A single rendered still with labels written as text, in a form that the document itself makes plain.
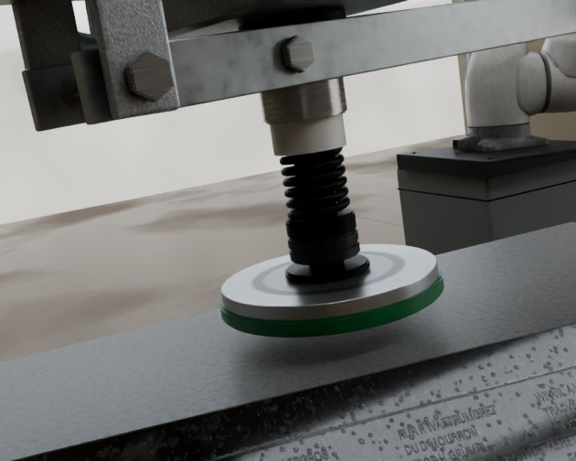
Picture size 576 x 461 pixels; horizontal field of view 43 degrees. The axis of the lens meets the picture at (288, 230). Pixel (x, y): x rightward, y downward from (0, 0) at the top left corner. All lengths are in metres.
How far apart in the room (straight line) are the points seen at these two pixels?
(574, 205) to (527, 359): 1.26
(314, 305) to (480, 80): 1.36
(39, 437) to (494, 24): 0.58
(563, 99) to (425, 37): 1.27
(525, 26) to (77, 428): 0.60
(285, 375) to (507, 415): 0.18
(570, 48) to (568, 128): 5.53
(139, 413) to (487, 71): 1.47
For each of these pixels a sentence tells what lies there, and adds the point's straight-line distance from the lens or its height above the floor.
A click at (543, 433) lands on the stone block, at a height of 0.76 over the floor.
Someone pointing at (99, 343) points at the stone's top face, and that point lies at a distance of 0.83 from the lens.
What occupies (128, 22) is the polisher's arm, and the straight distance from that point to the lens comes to 0.52.
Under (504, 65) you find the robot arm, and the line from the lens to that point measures 1.92.
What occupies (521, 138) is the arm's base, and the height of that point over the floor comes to 0.85.
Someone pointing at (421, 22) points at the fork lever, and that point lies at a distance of 0.73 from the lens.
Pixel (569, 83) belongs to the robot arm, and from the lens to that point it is 1.97.
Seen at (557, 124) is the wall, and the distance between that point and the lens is 7.39.
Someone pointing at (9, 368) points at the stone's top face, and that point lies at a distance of 0.82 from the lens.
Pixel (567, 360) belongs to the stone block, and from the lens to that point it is 0.68.
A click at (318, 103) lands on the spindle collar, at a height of 1.04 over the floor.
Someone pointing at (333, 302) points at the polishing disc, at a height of 0.88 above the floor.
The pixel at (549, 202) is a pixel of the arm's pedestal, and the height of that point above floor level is 0.70.
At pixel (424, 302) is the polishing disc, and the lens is 0.67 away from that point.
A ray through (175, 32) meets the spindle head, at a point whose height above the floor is 1.12.
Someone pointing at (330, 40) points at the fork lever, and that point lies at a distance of 0.65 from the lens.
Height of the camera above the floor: 1.06
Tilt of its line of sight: 11 degrees down
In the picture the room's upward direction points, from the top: 9 degrees counter-clockwise
